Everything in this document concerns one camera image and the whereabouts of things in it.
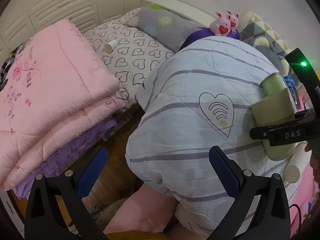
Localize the pink bunny plush left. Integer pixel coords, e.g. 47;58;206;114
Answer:
209;11;231;36

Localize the pink bed blanket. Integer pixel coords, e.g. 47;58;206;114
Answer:
290;166;319;235

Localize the white paper cup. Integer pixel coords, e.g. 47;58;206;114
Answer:
284;142;312;184

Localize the small white bottle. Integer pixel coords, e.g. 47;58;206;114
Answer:
104;40;118;53

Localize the folded purple blanket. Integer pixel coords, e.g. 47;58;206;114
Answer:
12;119;117;198

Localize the triangle patterned cushion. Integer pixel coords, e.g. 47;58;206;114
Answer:
238;11;292;56

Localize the pink bunny plush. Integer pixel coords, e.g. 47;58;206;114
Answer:
209;11;231;36
227;10;239;34

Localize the white striped quilt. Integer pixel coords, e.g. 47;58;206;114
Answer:
126;37;289;236

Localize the grey floral pillow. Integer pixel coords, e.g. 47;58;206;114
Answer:
125;4;205;52

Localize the heart patterned sheet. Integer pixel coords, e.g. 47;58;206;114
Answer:
84;8;174;111

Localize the cream wardrobe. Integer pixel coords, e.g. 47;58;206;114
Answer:
1;0;140;62

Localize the pink bunny plush right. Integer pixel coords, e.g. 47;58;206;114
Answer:
227;10;239;34

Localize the folded pink comforter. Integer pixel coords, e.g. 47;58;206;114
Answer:
1;20;123;191

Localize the pale green cup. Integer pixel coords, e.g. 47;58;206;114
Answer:
249;88;295;161

